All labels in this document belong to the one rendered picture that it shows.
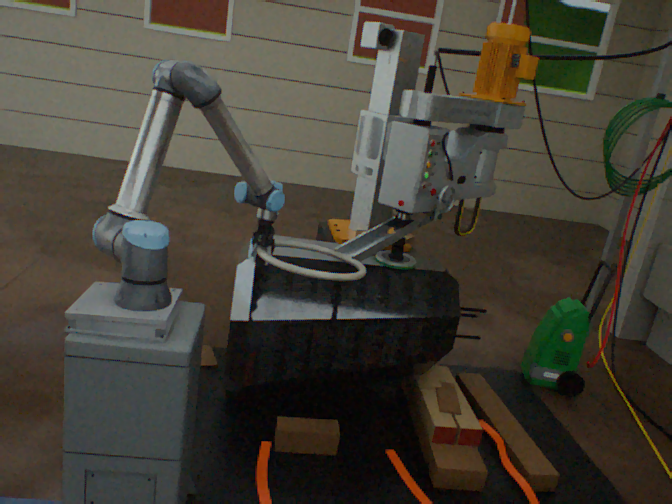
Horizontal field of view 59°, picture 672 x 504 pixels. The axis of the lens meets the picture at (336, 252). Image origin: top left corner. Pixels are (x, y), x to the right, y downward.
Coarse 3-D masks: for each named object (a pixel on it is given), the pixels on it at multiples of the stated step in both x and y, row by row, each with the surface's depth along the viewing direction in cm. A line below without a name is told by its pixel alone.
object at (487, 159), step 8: (480, 152) 335; (488, 152) 335; (496, 152) 338; (480, 160) 336; (488, 160) 337; (496, 160) 343; (480, 168) 338; (488, 168) 338; (480, 176) 339; (488, 176) 341
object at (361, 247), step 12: (432, 216) 315; (372, 228) 299; (384, 228) 305; (408, 228) 301; (360, 240) 293; (372, 240) 297; (384, 240) 288; (396, 240) 296; (348, 252) 286; (360, 252) 277; (372, 252) 284
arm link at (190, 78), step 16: (176, 64) 204; (192, 64) 203; (176, 80) 202; (192, 80) 201; (208, 80) 203; (192, 96) 203; (208, 96) 203; (208, 112) 208; (224, 112) 210; (224, 128) 213; (224, 144) 218; (240, 144) 219; (240, 160) 222; (256, 160) 227; (256, 176) 228; (256, 192) 233; (272, 192) 235; (272, 208) 236
